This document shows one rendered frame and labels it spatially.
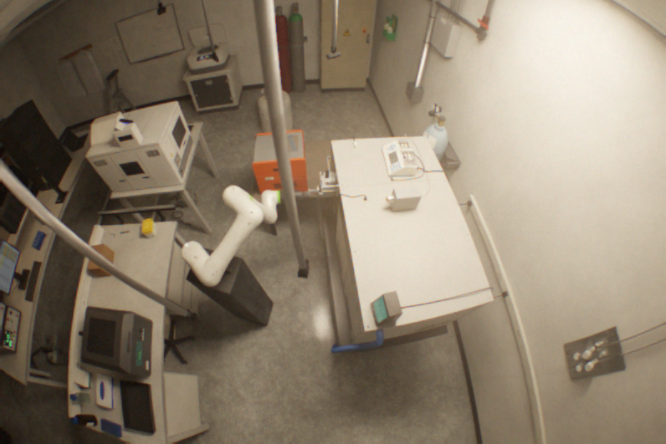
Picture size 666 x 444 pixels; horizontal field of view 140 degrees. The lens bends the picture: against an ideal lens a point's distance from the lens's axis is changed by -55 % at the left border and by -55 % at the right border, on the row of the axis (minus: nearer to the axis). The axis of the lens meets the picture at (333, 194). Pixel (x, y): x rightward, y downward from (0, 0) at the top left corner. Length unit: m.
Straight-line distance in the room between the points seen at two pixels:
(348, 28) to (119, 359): 4.66
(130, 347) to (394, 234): 1.73
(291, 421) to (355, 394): 0.63
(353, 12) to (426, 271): 3.82
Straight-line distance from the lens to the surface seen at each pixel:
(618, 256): 1.51
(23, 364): 3.41
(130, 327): 1.94
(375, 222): 1.45
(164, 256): 2.28
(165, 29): 5.18
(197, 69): 4.58
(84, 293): 2.62
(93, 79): 6.22
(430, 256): 1.43
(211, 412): 2.93
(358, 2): 4.39
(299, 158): 2.14
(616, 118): 1.47
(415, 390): 2.81
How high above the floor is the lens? 2.67
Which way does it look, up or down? 54 degrees down
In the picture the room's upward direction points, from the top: 3 degrees clockwise
